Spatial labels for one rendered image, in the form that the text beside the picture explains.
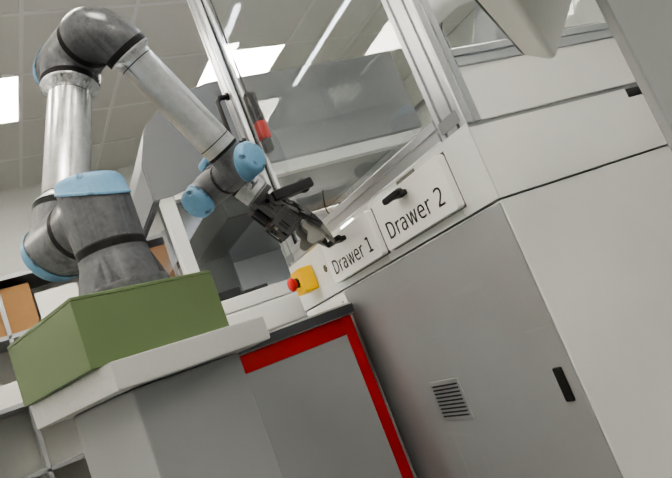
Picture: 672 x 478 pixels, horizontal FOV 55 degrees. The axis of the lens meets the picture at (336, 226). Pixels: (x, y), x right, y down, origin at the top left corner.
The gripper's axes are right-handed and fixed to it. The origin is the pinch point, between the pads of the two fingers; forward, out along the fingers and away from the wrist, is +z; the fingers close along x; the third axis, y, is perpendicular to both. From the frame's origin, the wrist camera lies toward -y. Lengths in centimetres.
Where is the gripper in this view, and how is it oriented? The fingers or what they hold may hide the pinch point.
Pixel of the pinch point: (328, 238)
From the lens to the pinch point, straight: 159.2
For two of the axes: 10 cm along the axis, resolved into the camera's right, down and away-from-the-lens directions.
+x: 3.7, -3.1, -8.8
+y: -4.9, 7.3, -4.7
